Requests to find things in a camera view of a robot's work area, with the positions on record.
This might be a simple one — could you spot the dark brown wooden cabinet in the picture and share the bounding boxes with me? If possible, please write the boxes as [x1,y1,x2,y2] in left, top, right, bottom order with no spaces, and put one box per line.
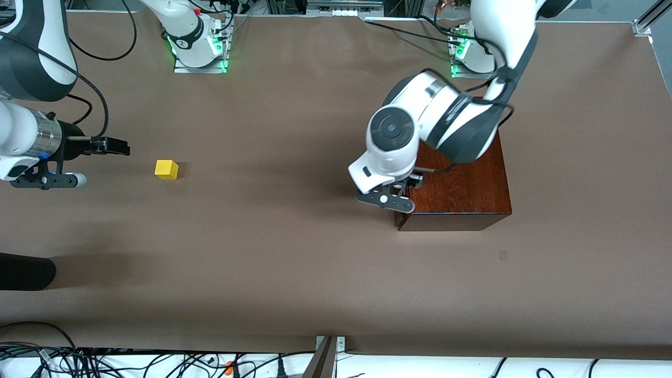
[395,96,512,232]

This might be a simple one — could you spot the black ribbed cylinder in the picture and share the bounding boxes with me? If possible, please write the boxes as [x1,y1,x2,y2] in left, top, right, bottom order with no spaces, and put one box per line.
[0,253,56,291]

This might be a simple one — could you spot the tangled black cables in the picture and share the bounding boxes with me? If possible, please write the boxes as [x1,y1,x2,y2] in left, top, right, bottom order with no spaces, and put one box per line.
[0,341,316,378]

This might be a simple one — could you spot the black cable loop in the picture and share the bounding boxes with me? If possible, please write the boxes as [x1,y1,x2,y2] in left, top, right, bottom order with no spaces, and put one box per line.
[0,321,80,363]

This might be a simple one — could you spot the thick black table cable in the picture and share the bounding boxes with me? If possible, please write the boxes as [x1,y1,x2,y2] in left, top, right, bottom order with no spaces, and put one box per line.
[364,18,465,47]

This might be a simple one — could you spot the thin black table cable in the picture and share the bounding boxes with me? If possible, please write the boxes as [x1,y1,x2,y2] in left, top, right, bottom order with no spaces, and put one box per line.
[417,15,463,33]

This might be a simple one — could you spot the yellow cube block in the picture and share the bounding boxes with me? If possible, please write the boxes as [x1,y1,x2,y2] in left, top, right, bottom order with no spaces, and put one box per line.
[154,160,179,181]

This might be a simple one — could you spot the white power strip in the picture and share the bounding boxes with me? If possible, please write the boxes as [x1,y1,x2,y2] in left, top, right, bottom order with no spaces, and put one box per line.
[307,0,384,16]

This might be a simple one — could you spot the aluminium profile post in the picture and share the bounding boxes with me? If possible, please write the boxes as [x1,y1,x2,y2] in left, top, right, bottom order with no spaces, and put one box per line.
[302,335,346,378]

